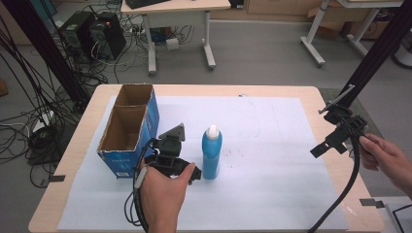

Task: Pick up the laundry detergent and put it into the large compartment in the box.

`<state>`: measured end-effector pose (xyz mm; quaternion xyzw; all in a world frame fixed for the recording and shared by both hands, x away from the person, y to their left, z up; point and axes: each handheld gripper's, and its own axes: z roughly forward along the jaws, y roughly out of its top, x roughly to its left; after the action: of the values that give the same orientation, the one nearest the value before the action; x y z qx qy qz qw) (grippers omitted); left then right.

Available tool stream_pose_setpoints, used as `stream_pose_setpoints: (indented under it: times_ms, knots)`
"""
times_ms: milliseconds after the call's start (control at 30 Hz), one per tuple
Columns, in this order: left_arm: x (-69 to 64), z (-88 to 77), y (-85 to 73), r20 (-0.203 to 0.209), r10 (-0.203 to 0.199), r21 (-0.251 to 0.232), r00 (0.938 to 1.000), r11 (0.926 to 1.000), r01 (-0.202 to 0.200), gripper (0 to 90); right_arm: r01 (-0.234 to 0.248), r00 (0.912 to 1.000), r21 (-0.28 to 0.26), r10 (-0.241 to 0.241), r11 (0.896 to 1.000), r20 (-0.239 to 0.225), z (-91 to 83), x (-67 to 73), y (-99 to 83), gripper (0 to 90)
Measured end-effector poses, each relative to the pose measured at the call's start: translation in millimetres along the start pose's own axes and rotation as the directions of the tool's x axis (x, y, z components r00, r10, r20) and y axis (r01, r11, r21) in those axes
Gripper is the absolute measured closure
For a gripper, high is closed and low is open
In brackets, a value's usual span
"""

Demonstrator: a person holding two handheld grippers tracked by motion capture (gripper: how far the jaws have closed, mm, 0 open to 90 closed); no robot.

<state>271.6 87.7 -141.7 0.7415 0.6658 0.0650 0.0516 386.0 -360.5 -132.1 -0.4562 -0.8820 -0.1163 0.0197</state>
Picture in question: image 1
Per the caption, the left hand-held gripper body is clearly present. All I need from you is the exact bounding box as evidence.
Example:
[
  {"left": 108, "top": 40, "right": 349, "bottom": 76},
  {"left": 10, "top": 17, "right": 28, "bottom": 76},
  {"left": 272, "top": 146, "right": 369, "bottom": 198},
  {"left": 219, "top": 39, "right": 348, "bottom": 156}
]
[{"left": 144, "top": 122, "right": 190, "bottom": 179}]

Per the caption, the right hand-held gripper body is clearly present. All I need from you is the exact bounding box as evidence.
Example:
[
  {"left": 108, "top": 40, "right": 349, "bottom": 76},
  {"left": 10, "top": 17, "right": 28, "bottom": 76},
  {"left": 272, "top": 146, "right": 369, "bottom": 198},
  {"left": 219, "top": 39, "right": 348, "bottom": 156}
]
[{"left": 318, "top": 84, "right": 369, "bottom": 137}]

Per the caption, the blue bottle with white cap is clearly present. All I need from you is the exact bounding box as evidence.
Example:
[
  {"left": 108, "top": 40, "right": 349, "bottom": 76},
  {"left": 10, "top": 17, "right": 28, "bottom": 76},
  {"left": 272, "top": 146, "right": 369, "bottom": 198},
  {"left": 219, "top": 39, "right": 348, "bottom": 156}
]
[{"left": 201, "top": 124, "right": 223, "bottom": 181}]

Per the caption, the blue cardboard box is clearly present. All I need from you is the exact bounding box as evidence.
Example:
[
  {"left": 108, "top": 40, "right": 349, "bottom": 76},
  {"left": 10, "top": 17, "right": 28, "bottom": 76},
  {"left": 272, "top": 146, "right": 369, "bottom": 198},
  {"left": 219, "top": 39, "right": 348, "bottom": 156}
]
[{"left": 96, "top": 83, "right": 160, "bottom": 180}]

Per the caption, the person's left hand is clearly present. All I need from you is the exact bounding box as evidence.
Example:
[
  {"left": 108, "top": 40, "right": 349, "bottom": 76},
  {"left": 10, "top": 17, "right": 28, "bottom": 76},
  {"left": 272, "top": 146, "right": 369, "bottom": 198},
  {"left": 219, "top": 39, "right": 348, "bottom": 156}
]
[{"left": 139, "top": 161, "right": 197, "bottom": 233}]

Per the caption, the person's right hand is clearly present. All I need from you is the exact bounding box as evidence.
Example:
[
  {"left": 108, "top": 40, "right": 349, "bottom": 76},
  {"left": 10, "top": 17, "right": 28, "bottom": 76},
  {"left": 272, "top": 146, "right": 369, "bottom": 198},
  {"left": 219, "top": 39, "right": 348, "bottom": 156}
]
[{"left": 359, "top": 133, "right": 412, "bottom": 198}]

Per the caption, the white table mat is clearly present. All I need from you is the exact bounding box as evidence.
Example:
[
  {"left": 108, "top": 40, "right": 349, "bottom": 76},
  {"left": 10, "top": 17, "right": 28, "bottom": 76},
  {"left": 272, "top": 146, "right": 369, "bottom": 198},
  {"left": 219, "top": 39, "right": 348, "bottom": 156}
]
[{"left": 57, "top": 95, "right": 350, "bottom": 231}]

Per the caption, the black metal stand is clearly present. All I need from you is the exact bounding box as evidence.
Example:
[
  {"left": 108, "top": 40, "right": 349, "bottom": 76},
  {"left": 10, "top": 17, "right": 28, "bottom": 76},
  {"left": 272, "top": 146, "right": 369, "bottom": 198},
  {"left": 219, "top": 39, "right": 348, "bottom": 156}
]
[
  {"left": 338, "top": 0, "right": 412, "bottom": 108},
  {"left": 1, "top": 0, "right": 90, "bottom": 110}
]

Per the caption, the white-legged desk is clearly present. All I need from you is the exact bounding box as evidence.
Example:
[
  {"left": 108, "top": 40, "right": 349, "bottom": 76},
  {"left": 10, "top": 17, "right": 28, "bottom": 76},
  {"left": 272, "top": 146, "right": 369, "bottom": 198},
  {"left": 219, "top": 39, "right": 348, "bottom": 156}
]
[{"left": 299, "top": 0, "right": 404, "bottom": 68}]

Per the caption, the brown cardboard box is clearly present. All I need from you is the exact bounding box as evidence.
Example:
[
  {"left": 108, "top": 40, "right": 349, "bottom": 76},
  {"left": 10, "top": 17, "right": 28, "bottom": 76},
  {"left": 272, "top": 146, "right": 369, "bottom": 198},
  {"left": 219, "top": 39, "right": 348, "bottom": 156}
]
[{"left": 348, "top": 19, "right": 392, "bottom": 41}]

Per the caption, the white power adapter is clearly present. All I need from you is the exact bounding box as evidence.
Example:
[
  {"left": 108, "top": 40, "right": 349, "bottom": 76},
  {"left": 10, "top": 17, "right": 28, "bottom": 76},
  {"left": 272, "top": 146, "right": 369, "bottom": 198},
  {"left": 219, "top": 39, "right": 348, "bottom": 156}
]
[{"left": 165, "top": 38, "right": 181, "bottom": 51}]

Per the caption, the black computer tower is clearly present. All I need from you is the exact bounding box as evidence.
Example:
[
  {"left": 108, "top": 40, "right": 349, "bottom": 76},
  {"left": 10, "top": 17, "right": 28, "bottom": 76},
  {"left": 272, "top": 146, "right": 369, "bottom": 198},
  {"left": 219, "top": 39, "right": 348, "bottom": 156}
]
[
  {"left": 57, "top": 11, "right": 98, "bottom": 62},
  {"left": 88, "top": 12, "right": 127, "bottom": 61}
]

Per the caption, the white power strip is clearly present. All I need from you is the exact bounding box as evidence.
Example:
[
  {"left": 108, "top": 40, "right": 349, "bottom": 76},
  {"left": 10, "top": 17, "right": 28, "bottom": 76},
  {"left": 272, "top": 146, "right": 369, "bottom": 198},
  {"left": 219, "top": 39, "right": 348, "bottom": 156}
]
[{"left": 32, "top": 110, "right": 55, "bottom": 134}]

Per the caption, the wooden desk with white legs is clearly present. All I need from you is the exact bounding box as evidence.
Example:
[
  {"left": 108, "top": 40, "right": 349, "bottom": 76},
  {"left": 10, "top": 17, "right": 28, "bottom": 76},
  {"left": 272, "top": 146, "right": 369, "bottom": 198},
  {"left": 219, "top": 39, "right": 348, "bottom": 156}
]
[{"left": 120, "top": 0, "right": 231, "bottom": 78}]

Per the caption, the black keyboard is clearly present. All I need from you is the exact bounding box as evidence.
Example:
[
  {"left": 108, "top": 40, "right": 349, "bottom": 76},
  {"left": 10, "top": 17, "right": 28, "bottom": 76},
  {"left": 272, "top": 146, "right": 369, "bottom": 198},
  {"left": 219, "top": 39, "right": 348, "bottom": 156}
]
[{"left": 125, "top": 0, "right": 171, "bottom": 10}]

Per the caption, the thick black cable, grey plug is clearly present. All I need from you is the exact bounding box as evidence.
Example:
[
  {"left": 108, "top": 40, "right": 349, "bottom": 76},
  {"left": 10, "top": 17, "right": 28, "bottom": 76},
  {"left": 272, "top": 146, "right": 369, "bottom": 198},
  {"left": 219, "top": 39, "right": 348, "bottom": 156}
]
[{"left": 132, "top": 137, "right": 157, "bottom": 233}]

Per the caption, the thin dark cable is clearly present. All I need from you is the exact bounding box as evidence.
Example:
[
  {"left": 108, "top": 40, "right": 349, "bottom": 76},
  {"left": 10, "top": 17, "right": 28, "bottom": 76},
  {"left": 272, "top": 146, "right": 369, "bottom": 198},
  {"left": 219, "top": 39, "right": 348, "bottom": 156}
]
[{"left": 123, "top": 189, "right": 144, "bottom": 227}]

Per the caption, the white board with black cable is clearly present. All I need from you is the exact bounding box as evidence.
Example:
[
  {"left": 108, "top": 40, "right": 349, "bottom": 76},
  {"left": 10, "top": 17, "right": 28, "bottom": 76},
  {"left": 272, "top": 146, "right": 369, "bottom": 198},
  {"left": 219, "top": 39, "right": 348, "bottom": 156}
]
[{"left": 372, "top": 195, "right": 412, "bottom": 233}]

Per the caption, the bundle of black cables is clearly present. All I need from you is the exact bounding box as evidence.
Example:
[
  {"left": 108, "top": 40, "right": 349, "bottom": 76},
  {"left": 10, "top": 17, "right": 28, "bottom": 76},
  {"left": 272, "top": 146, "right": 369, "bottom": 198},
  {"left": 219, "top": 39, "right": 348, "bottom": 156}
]
[{"left": 0, "top": 16, "right": 110, "bottom": 189}]

